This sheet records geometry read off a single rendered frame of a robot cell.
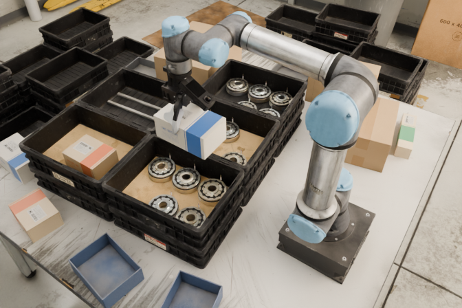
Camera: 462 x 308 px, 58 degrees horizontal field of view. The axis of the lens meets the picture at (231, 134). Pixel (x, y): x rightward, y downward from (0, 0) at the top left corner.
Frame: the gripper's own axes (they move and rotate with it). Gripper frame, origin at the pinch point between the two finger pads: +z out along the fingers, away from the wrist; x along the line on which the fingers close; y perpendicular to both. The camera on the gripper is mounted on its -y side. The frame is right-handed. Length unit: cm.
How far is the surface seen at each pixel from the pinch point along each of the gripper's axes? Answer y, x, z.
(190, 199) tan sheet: -3.4, 7.8, 28.5
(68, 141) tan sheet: 56, 12, 28
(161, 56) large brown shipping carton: 59, -50, 21
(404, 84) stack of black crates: -39, -144, 55
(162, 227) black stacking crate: -4.4, 23.2, 26.2
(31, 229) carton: 38, 46, 34
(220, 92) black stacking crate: 24, -50, 28
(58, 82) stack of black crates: 139, -39, 61
